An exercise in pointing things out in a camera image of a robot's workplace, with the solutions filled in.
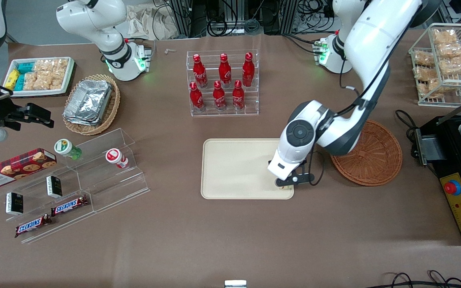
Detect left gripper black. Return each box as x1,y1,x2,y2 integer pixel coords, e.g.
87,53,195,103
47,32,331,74
269,159,316,188

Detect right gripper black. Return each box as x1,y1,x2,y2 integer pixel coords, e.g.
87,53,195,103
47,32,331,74
0,100,55,131

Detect white snack tray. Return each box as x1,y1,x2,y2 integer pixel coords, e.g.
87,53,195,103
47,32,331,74
3,56,75,98

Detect oval light wicker basket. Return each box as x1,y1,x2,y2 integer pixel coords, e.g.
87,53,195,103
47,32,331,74
62,74,121,136

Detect cream plastic tray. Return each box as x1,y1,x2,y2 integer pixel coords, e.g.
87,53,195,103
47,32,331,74
201,138,295,200

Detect round brown wicker basket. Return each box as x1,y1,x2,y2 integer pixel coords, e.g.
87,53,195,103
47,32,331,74
330,119,403,187

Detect clear rice cracker bag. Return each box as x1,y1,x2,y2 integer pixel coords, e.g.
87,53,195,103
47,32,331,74
34,59,69,75
40,73,66,91
24,72,41,91

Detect green cap drink bottle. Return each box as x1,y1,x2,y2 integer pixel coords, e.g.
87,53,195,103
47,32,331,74
54,138,83,160

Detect stacked aluminium foil trays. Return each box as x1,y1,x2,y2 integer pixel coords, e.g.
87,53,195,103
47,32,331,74
63,79,113,126

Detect yellow snack packet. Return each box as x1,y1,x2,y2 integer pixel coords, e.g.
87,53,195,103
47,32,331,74
5,69,20,91

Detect red tartan cookie box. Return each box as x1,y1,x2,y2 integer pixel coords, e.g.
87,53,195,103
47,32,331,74
0,148,58,189

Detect small black box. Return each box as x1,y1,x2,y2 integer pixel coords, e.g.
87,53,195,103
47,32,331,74
46,175,63,199
6,192,24,216

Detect red cap drink bottle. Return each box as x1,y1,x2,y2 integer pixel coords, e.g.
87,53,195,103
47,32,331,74
105,148,129,170

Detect snickers chocolate bar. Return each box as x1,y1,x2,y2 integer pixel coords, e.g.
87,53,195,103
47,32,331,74
14,214,53,238
50,195,89,217

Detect clear acrylic stepped shelf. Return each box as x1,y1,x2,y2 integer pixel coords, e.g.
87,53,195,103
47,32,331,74
0,128,151,245

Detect red cola bottle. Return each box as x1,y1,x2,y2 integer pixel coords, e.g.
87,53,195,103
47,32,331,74
218,53,232,88
193,54,208,88
232,80,245,111
242,52,255,87
213,81,226,111
189,82,206,112

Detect clear acrylic bottle rack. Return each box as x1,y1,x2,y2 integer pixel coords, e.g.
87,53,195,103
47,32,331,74
186,49,260,118

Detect crumpled brown paper bag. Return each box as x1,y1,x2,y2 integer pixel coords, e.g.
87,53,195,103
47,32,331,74
126,3,180,41

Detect fried snack bag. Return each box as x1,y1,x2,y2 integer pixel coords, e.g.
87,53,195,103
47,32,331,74
422,78,449,99
437,42,461,59
415,66,438,81
433,28,459,44
440,56,461,76
414,50,436,67

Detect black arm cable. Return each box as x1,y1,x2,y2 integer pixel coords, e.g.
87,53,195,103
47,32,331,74
283,33,393,118

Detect black machine power cable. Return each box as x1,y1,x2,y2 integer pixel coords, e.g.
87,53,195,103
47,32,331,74
395,109,420,158

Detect grey metal bracket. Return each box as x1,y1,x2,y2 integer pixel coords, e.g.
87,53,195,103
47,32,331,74
416,129,448,165

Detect black floor cables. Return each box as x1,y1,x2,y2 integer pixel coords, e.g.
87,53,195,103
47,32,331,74
369,270,461,288

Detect black background cable bundle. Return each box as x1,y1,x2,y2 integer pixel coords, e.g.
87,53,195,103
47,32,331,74
150,0,337,37

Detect aluminium profile frame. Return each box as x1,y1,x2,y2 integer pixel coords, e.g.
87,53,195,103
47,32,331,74
170,0,300,36

